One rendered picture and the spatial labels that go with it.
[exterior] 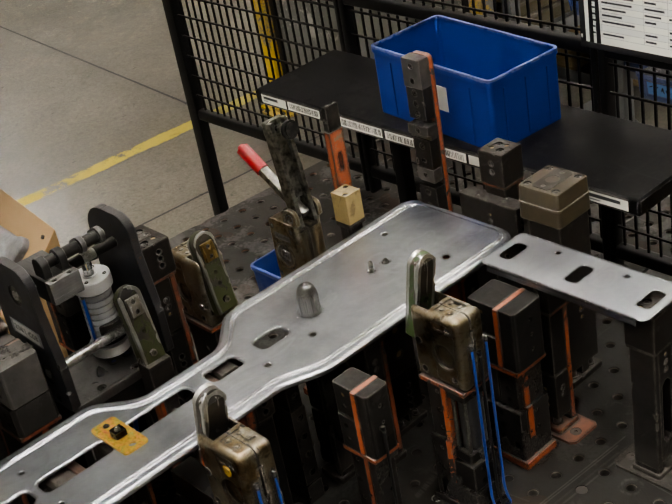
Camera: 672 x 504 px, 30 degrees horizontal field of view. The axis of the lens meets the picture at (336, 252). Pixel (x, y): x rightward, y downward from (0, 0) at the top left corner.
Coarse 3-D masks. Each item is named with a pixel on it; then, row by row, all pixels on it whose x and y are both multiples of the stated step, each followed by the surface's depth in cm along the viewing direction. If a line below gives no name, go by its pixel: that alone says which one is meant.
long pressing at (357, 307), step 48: (384, 240) 194; (432, 240) 192; (480, 240) 190; (288, 288) 187; (336, 288) 185; (384, 288) 182; (240, 336) 178; (288, 336) 176; (336, 336) 174; (192, 384) 170; (240, 384) 168; (288, 384) 167; (48, 432) 165; (144, 432) 162; (192, 432) 161; (0, 480) 159; (96, 480) 155; (144, 480) 155
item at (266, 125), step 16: (272, 128) 186; (288, 128) 185; (272, 144) 188; (288, 144) 190; (272, 160) 190; (288, 160) 190; (288, 176) 189; (304, 176) 191; (288, 192) 190; (304, 192) 192; (288, 208) 193
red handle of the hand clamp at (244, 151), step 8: (240, 152) 197; (248, 152) 196; (248, 160) 196; (256, 160) 196; (256, 168) 196; (264, 168) 196; (264, 176) 195; (272, 176) 195; (272, 184) 195; (280, 192) 194; (304, 208) 193; (304, 216) 193
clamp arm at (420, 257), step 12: (420, 252) 166; (408, 264) 167; (420, 264) 166; (432, 264) 167; (408, 276) 168; (420, 276) 167; (432, 276) 169; (408, 288) 169; (420, 288) 168; (432, 288) 170; (408, 300) 170; (420, 300) 170; (432, 300) 172; (408, 312) 172; (408, 324) 173
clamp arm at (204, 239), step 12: (192, 240) 183; (204, 240) 183; (192, 252) 184; (204, 252) 183; (216, 252) 184; (204, 264) 184; (216, 264) 185; (204, 276) 184; (216, 276) 185; (228, 276) 187; (216, 288) 185; (228, 288) 187; (216, 300) 186; (228, 300) 186; (216, 312) 187
